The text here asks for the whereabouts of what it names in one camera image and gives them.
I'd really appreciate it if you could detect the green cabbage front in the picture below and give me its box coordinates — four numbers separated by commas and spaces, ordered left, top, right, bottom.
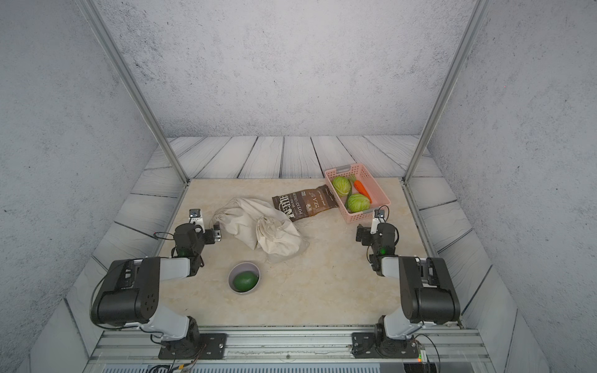
345, 194, 371, 214

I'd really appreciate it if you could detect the green cabbage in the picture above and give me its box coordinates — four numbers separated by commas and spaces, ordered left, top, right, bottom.
345, 194, 371, 214
332, 177, 352, 197

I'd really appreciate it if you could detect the green avocado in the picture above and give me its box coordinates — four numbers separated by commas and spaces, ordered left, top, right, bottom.
233, 271, 260, 293

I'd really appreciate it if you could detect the beige drawstring soil bag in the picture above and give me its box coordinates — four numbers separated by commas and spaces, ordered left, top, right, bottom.
256, 216, 309, 264

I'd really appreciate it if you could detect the green cabbage back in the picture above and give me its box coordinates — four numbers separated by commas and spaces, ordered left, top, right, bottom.
332, 177, 352, 197

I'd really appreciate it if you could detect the grey bowl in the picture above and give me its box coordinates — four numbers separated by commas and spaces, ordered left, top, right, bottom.
228, 262, 261, 295

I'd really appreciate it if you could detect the orange carrot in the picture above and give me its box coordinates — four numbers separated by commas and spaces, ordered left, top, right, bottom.
348, 175, 373, 203

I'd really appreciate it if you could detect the brown Kettle chips bag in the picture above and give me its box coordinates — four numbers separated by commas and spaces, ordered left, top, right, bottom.
272, 185, 338, 222

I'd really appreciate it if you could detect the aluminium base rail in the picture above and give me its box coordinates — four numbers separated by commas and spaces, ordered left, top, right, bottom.
88, 325, 491, 367

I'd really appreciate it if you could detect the right aluminium frame post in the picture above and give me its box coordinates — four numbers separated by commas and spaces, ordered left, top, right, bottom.
403, 0, 491, 185

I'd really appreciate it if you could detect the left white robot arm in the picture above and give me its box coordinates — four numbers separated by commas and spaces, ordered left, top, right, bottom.
90, 222, 221, 343

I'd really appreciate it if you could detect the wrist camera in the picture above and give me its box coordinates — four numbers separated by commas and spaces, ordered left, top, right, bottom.
189, 208, 205, 232
370, 208, 386, 235

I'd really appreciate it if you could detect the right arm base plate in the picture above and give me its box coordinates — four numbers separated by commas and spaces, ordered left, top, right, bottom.
351, 332, 420, 360

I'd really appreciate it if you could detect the aluminium frame post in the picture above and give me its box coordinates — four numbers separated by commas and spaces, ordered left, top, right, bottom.
76, 0, 191, 186
403, 0, 491, 185

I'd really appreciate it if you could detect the small beige cloth bag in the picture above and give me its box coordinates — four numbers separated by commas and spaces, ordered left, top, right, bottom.
211, 197, 292, 251

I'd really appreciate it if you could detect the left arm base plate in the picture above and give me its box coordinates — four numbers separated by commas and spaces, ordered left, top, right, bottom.
158, 333, 228, 360

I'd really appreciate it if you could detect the left aluminium frame post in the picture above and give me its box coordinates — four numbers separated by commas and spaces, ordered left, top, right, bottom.
76, 0, 191, 186

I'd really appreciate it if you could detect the pink plastic basket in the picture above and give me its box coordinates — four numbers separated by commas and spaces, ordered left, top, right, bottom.
324, 163, 391, 223

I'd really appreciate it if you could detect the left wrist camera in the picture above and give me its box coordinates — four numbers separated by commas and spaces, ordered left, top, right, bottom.
189, 208, 205, 232

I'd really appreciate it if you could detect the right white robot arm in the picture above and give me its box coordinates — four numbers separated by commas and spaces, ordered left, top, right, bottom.
355, 222, 461, 345

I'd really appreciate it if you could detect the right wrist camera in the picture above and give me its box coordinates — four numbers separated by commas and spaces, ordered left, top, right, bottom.
370, 208, 386, 235

